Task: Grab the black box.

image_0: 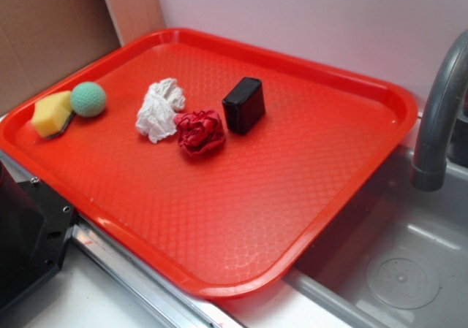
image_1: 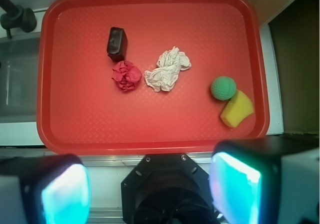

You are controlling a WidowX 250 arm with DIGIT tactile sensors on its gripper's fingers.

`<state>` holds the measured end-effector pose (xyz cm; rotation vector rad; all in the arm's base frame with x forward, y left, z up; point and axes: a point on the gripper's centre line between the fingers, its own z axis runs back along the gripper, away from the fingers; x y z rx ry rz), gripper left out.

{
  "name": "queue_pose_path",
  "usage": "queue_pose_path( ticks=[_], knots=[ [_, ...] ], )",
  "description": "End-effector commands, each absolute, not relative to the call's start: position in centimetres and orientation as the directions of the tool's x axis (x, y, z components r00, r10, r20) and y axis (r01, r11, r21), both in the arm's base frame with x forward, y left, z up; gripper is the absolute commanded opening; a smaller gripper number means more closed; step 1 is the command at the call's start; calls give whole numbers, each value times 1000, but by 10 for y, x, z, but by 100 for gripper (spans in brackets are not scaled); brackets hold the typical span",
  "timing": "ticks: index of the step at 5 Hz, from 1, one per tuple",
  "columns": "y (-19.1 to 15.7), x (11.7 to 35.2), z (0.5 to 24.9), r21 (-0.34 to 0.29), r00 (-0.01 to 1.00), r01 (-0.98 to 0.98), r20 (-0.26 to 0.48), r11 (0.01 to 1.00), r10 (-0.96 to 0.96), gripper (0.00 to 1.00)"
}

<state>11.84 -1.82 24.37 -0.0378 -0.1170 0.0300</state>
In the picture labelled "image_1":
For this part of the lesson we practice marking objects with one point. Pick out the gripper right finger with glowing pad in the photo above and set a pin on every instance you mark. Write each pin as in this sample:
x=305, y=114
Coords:
x=269, y=180

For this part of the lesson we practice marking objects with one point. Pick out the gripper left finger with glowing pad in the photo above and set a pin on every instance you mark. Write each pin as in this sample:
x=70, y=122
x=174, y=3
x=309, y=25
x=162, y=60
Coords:
x=44, y=190

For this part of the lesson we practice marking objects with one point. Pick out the black box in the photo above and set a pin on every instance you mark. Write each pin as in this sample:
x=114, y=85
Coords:
x=117, y=44

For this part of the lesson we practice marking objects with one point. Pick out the yellow sponge piece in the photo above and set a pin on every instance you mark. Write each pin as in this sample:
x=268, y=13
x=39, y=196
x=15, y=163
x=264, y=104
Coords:
x=237, y=109

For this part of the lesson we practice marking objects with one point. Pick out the green dimpled ball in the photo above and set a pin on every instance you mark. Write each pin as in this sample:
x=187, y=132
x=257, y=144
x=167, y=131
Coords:
x=223, y=88

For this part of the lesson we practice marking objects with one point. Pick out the metal sink basin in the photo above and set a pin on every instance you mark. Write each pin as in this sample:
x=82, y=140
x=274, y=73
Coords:
x=19, y=72

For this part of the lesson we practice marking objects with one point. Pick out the red plastic tray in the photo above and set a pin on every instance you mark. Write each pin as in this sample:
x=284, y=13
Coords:
x=80, y=110

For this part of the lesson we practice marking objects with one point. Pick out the crumpled red paper ball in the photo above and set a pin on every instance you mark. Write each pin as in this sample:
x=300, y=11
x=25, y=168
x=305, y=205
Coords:
x=126, y=75

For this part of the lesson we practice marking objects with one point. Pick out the crumpled white paper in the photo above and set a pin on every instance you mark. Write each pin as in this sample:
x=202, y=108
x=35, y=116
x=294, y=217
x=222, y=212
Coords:
x=168, y=68

